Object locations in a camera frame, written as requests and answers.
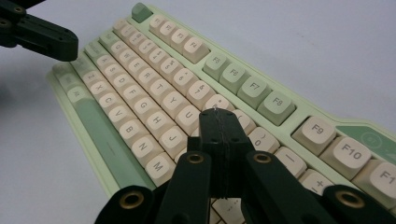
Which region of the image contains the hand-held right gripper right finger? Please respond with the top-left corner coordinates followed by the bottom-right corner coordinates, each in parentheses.
top-left (222, 110), bottom-right (255, 199)

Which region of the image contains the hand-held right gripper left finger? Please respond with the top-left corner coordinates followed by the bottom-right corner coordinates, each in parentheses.
top-left (187, 107), bottom-right (227, 199)

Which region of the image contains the green and cream keyboard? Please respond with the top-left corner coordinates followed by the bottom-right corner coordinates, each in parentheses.
top-left (46, 2), bottom-right (396, 224)

